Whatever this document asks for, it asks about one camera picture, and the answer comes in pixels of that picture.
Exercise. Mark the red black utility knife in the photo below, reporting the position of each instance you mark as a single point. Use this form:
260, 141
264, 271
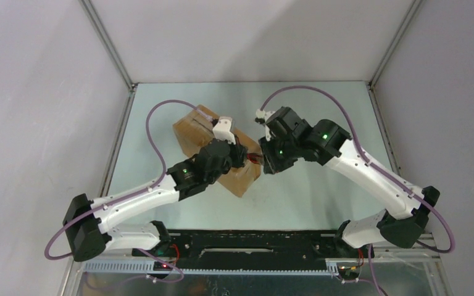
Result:
254, 157

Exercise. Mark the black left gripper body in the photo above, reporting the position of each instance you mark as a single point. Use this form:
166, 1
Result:
212, 179

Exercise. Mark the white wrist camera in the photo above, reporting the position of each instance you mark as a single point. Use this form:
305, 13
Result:
223, 128
261, 116

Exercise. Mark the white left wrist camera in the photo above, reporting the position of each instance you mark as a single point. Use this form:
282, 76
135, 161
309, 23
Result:
223, 128

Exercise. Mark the aluminium left corner post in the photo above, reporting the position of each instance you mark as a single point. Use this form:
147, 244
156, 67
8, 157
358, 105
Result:
103, 35

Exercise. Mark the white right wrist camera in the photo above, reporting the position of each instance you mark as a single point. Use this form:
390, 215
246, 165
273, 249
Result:
261, 116

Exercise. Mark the brown cardboard express box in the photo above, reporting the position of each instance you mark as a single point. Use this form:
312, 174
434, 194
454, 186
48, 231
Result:
194, 131

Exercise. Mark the aluminium right corner post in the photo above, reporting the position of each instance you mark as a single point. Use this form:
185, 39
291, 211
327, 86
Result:
399, 34

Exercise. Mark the aluminium corner post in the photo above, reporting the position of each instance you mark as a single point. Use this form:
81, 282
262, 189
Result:
103, 35
399, 34

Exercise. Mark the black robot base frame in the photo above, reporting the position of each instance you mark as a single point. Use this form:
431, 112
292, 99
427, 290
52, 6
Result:
306, 253

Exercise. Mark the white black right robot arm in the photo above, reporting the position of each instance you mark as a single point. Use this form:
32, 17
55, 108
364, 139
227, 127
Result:
406, 207

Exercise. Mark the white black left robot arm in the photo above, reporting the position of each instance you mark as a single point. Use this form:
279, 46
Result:
93, 226

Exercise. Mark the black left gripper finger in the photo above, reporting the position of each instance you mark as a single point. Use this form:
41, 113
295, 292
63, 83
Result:
241, 151
242, 163

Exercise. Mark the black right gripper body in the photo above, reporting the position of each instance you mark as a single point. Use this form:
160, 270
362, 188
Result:
279, 153

